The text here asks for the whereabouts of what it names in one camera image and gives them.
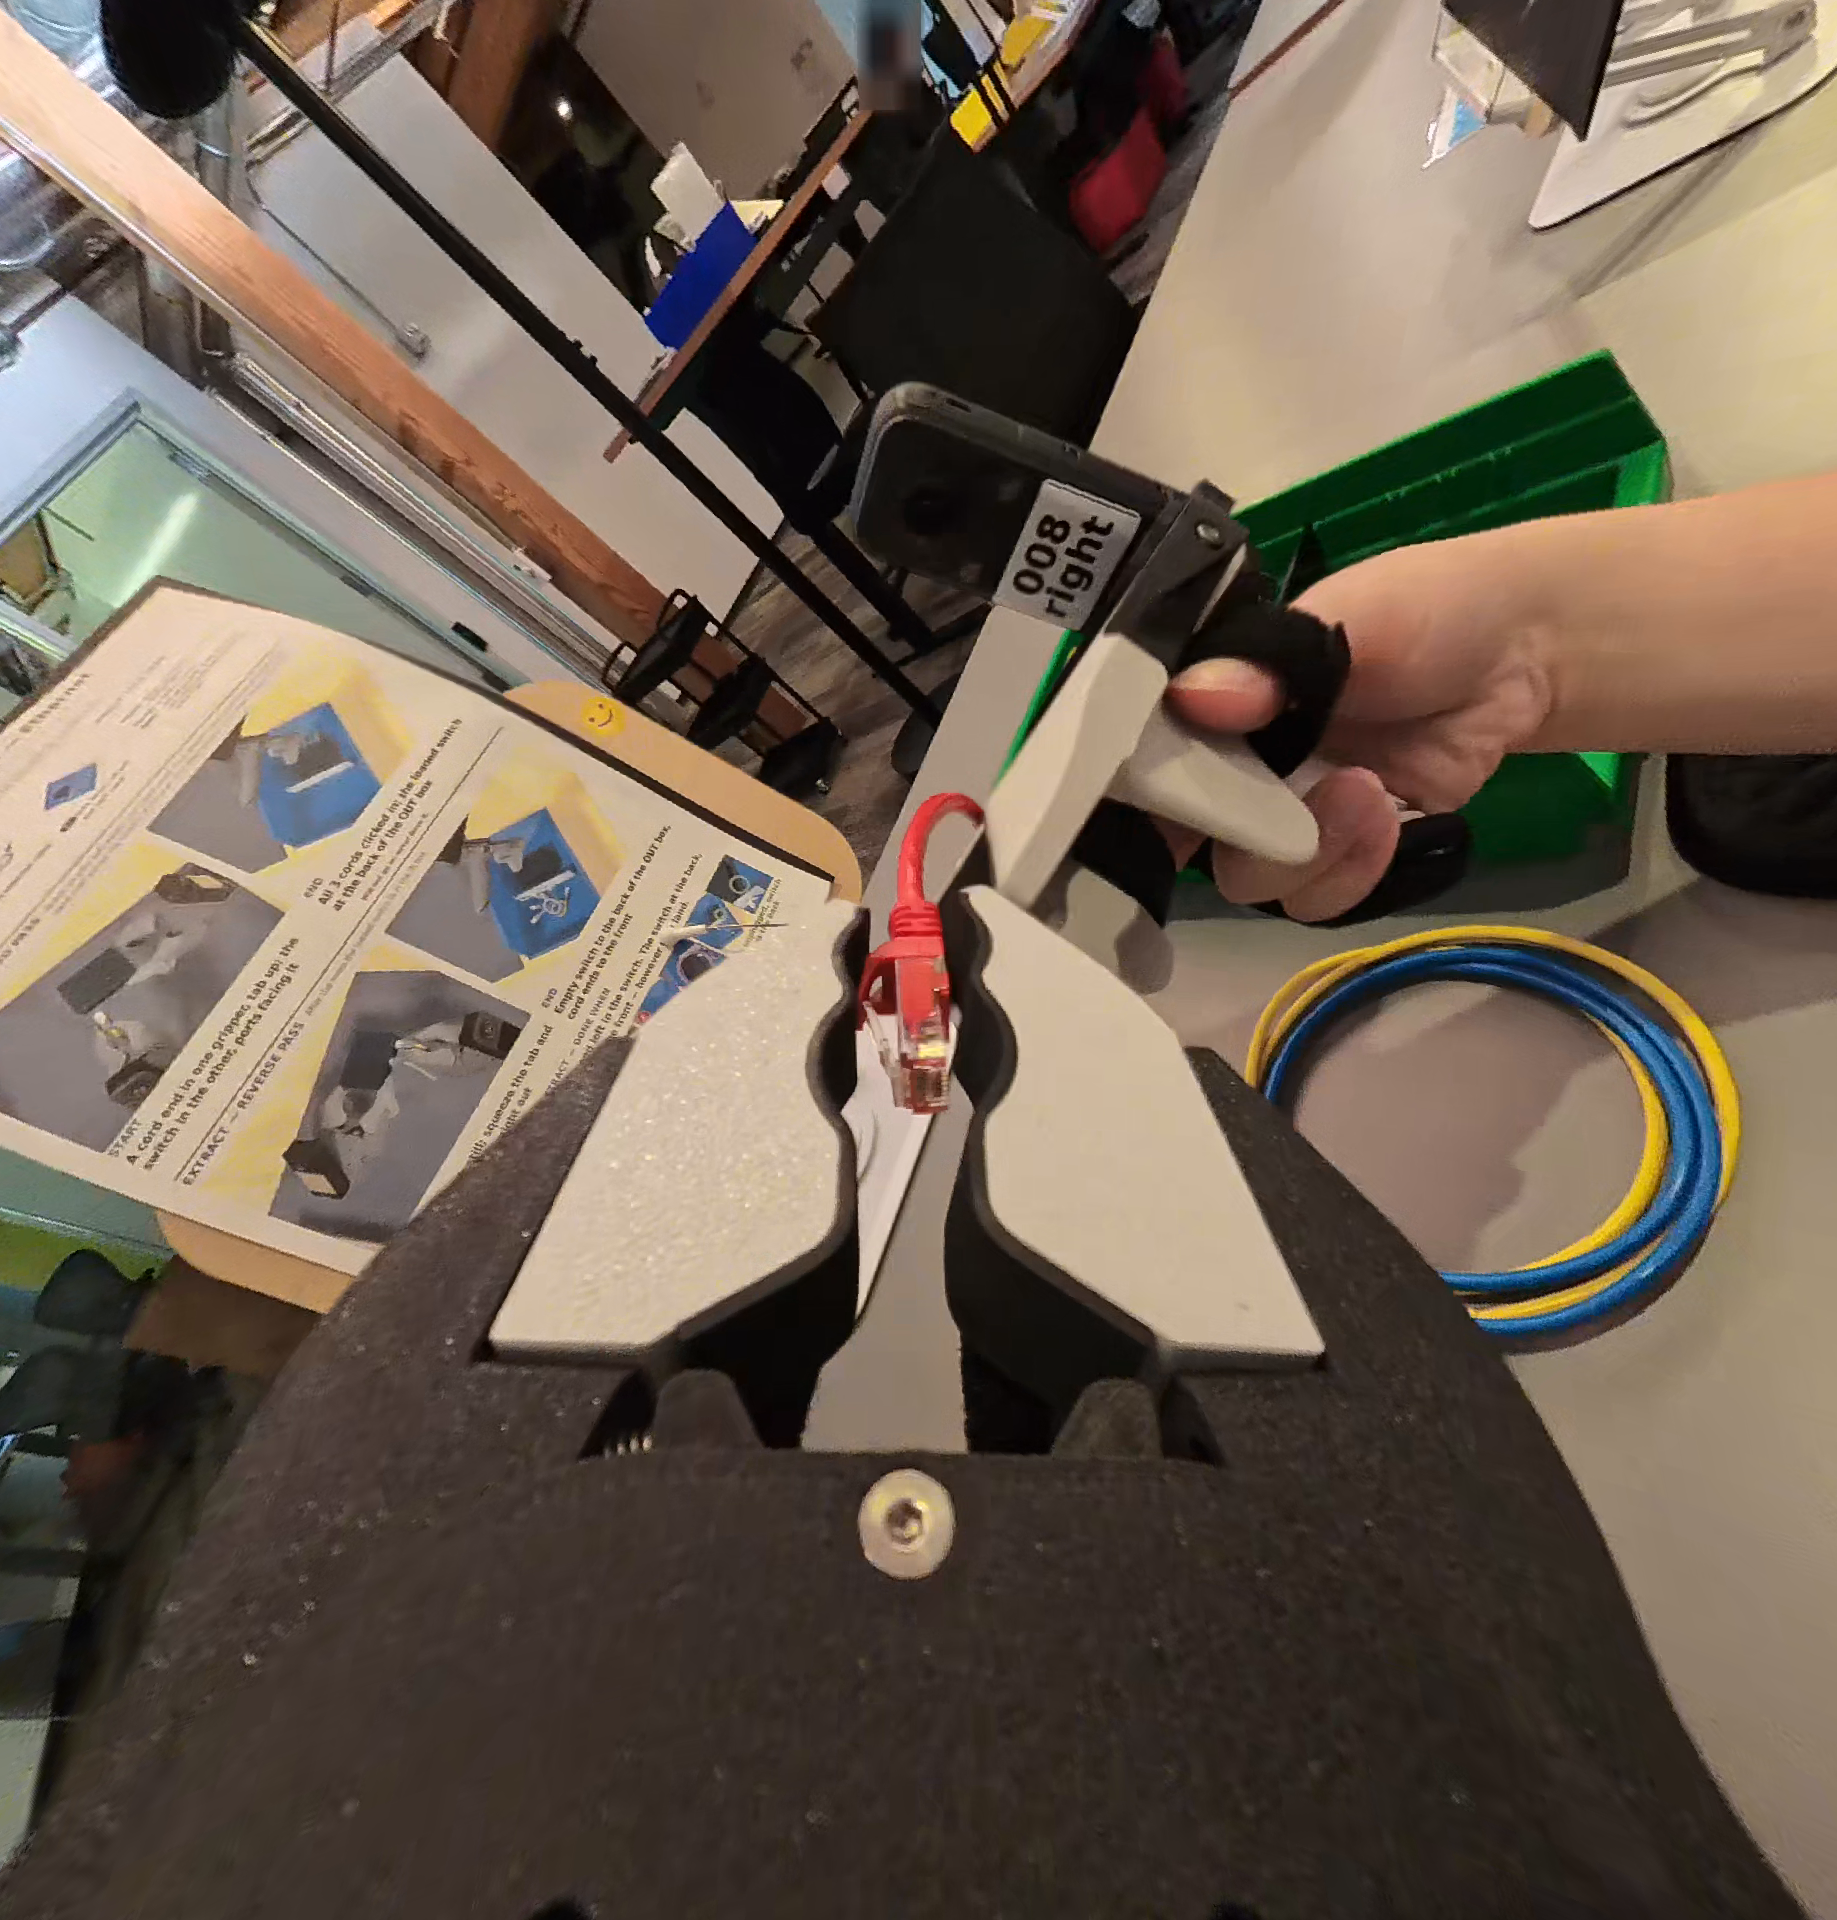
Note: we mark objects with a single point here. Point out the black chair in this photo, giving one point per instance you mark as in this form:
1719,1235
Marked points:
979,287

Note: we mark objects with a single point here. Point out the person's right forearm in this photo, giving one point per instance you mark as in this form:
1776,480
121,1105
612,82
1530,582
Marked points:
1716,618

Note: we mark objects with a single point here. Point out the green plastic bin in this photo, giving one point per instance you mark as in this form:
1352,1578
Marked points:
1456,464

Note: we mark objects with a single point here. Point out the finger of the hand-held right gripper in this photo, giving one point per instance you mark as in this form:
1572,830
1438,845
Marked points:
1060,767

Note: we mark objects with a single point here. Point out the black pouch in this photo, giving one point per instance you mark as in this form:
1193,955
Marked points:
1776,829

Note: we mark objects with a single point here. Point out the wooden desk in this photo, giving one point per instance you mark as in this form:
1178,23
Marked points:
789,206

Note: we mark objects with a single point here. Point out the black plate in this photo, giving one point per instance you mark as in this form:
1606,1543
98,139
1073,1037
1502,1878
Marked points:
1549,45

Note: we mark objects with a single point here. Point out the wooden board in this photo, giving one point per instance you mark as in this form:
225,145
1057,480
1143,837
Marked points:
741,780

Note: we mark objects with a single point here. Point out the red bag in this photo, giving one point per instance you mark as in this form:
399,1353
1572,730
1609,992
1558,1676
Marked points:
1121,189

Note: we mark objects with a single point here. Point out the white base board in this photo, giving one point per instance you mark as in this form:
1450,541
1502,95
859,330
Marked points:
1683,133

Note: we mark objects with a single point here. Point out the black rolling stand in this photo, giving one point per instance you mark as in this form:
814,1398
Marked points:
741,709

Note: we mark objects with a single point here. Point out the printed instruction sheet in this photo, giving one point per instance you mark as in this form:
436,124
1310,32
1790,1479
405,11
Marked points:
256,839

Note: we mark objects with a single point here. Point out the person's right hand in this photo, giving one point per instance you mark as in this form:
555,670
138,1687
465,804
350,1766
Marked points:
1444,709

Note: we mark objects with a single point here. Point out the small blue white card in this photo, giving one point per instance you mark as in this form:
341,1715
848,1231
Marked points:
1455,124

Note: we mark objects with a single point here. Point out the blue box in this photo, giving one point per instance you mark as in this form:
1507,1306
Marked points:
702,287

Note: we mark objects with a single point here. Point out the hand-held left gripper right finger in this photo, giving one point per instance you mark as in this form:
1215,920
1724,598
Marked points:
1130,1183

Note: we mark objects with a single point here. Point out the black pole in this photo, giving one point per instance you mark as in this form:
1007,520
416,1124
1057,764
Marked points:
555,335

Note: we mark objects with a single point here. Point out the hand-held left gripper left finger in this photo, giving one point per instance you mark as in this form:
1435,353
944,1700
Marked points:
680,1183

